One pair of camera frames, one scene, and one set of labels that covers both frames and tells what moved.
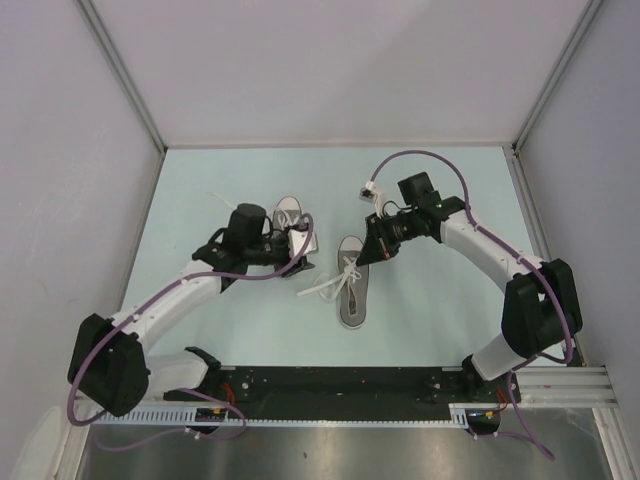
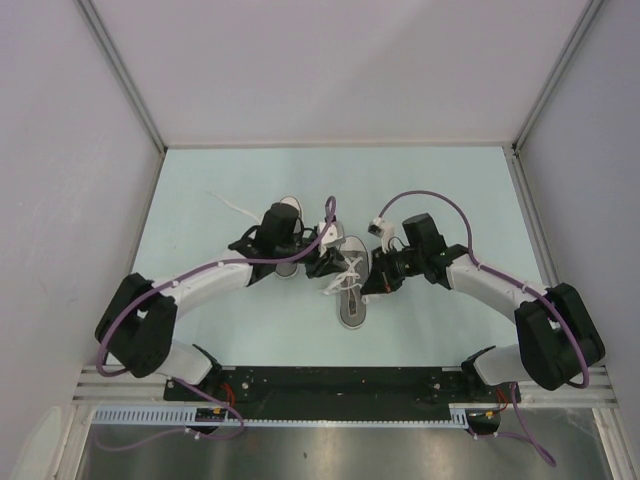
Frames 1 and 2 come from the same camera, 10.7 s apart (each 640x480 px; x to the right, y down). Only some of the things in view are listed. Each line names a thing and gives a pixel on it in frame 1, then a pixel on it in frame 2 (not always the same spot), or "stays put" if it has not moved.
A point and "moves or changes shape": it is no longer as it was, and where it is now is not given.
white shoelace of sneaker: x=332 y=289 moves or changes shape
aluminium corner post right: x=579 y=32 stays put
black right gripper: x=377 y=245 -> x=380 y=278
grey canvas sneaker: x=353 y=283 stays put
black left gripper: x=301 y=265 -> x=324 y=265
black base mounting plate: x=350 y=388 stays put
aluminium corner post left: x=98 y=27 stays put
